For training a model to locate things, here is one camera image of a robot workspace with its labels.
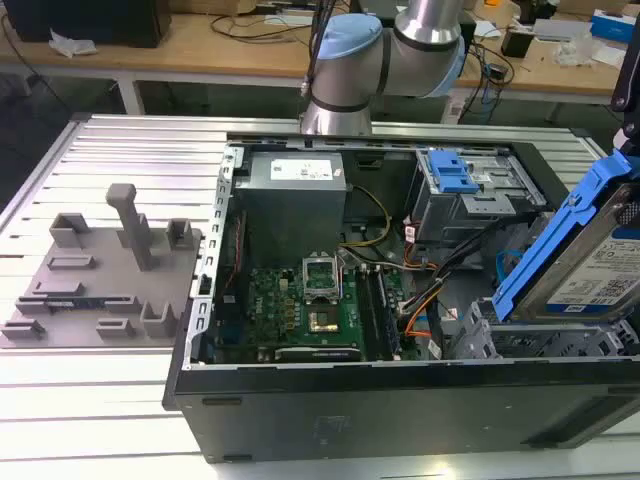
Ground hard disk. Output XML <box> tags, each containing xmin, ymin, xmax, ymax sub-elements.
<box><xmin>491</xmin><ymin>147</ymin><xmax>640</xmax><ymax>322</ymax></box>

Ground grey metal disk bay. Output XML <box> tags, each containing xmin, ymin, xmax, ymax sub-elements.
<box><xmin>452</xmin><ymin>297</ymin><xmax>640</xmax><ymax>361</ymax></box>

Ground RAM stick in slot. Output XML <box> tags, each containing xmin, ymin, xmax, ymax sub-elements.
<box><xmin>375</xmin><ymin>267</ymin><xmax>402</xmax><ymax>354</ymax></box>

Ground black RAM slot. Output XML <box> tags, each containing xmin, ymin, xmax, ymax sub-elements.
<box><xmin>355</xmin><ymin>267</ymin><xmax>384</xmax><ymax>362</ymax></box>

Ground blue white carton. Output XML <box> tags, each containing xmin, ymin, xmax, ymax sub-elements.
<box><xmin>589</xmin><ymin>8</ymin><xmax>640</xmax><ymax>44</ymax></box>

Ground clear plastic bag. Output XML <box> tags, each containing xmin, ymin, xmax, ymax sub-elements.
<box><xmin>552</xmin><ymin>29</ymin><xmax>609</xmax><ymax>66</ymax></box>

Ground small black box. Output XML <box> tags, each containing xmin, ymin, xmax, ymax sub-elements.
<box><xmin>501</xmin><ymin>27</ymin><xmax>534</xmax><ymax>57</ymax></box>

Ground blue plastic drive latch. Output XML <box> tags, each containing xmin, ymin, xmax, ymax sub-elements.
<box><xmin>428</xmin><ymin>151</ymin><xmax>482</xmax><ymax>195</ymax></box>

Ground grey optical drive cage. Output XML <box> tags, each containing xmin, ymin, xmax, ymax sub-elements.
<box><xmin>407</xmin><ymin>148</ymin><xmax>546</xmax><ymax>246</ymax></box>

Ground metal CPU socket cover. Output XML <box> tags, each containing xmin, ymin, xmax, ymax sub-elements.
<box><xmin>303</xmin><ymin>254</ymin><xmax>343</xmax><ymax>302</ymax></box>

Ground grey power supply unit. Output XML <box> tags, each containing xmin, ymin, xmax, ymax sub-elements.
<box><xmin>233</xmin><ymin>151</ymin><xmax>349</xmax><ymax>266</ymax></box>

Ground CPU socket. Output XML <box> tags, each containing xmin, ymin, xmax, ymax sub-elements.
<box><xmin>307</xmin><ymin>307</ymin><xmax>344</xmax><ymax>335</ymax></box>

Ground black open PC case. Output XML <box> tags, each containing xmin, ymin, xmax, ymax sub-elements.
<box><xmin>162</xmin><ymin>130</ymin><xmax>640</xmax><ymax>464</ymax></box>

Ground black graphics card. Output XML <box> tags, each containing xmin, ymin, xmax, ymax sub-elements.
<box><xmin>273</xmin><ymin>345</ymin><xmax>362</xmax><ymax>364</ymax></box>

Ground green motherboard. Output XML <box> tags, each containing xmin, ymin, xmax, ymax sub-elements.
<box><xmin>214</xmin><ymin>264</ymin><xmax>416</xmax><ymax>364</ymax></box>

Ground wooden desk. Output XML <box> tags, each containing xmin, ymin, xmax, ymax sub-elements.
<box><xmin>0</xmin><ymin>0</ymin><xmax>640</xmax><ymax>117</ymax></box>

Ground large black box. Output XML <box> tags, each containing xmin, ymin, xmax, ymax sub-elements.
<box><xmin>2</xmin><ymin>0</ymin><xmax>172</xmax><ymax>49</ymax></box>

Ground crumpled white wrapping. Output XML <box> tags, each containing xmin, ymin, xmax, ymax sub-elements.
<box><xmin>48</xmin><ymin>28</ymin><xmax>99</xmax><ymax>57</ymax></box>

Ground grey parts rack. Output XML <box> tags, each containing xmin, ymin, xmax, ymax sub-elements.
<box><xmin>0</xmin><ymin>183</ymin><xmax>206</xmax><ymax>350</ymax></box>

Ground RAM stick on rack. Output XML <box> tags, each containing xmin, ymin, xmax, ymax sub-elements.
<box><xmin>44</xmin><ymin>298</ymin><xmax>106</xmax><ymax>309</ymax></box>

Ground black sleeved cable bundle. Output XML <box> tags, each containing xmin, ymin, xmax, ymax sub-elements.
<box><xmin>399</xmin><ymin>219</ymin><xmax>506</xmax><ymax>312</ymax></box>

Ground yellow black wire bundle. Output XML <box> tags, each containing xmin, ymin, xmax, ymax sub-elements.
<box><xmin>339</xmin><ymin>185</ymin><xmax>393</xmax><ymax>249</ymax></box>

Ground black hanging cables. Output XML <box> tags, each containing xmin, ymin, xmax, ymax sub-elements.
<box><xmin>299</xmin><ymin>0</ymin><xmax>337</xmax><ymax>99</ymax></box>

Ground orange power wire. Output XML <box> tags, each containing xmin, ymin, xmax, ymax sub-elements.
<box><xmin>404</xmin><ymin>309</ymin><xmax>432</xmax><ymax>339</ymax></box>

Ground red thin wire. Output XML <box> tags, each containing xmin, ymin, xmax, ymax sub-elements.
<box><xmin>227</xmin><ymin>209</ymin><xmax>249</xmax><ymax>289</ymax></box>

